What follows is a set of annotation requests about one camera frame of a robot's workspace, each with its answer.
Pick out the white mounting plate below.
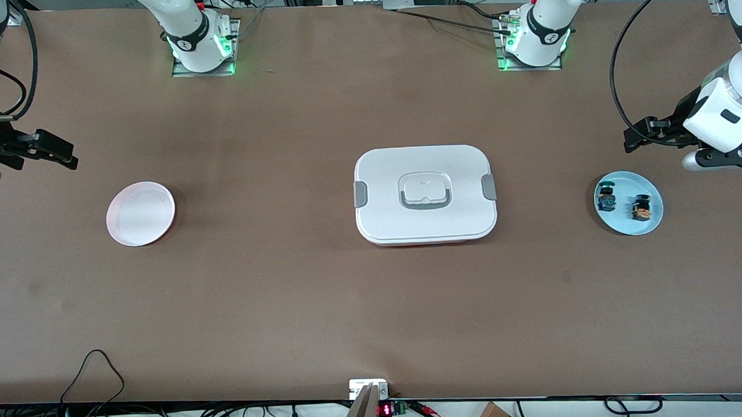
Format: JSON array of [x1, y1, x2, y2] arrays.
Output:
[[348, 378, 389, 400]]

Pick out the thin grey cable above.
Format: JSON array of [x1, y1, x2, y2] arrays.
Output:
[[234, 7, 267, 38]]

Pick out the thin black looped cable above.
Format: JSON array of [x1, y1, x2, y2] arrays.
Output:
[[58, 348, 127, 417]]

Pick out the black tabletop cable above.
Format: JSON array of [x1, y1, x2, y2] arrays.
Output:
[[456, 0, 513, 22], [389, 3, 517, 35]]

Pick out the pink round plate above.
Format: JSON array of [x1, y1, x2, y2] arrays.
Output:
[[105, 181, 177, 248]]

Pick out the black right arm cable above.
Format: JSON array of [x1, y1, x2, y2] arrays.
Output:
[[0, 0, 40, 120]]

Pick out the aluminium profile camera post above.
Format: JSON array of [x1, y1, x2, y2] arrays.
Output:
[[340, 384, 379, 417]]

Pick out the light blue round plate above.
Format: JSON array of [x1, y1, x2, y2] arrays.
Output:
[[593, 170, 664, 237]]

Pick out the white lunch box grey clips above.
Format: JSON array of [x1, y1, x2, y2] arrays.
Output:
[[352, 144, 499, 248]]

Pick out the small green black part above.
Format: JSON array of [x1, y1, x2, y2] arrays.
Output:
[[596, 180, 619, 213]]

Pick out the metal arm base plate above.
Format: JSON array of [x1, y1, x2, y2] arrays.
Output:
[[494, 14, 564, 73], [170, 19, 242, 78]]

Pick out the black coiled cable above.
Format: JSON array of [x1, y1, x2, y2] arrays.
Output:
[[603, 396, 662, 415]]

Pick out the red test leads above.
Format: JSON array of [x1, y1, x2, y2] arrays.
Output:
[[409, 400, 453, 417]]

